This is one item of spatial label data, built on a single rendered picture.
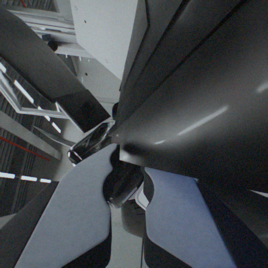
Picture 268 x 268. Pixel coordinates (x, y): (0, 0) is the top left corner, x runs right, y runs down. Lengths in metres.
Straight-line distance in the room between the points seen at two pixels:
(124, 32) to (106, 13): 0.06
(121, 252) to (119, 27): 7.19
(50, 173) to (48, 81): 12.55
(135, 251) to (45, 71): 7.27
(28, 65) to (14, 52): 0.02
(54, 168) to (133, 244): 7.24
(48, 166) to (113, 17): 12.56
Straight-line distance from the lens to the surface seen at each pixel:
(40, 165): 13.09
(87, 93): 0.37
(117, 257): 7.48
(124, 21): 0.51
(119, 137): 0.16
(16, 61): 0.33
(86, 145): 0.29
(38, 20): 1.11
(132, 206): 0.44
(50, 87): 0.33
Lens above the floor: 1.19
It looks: 4 degrees down
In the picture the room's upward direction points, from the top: 84 degrees counter-clockwise
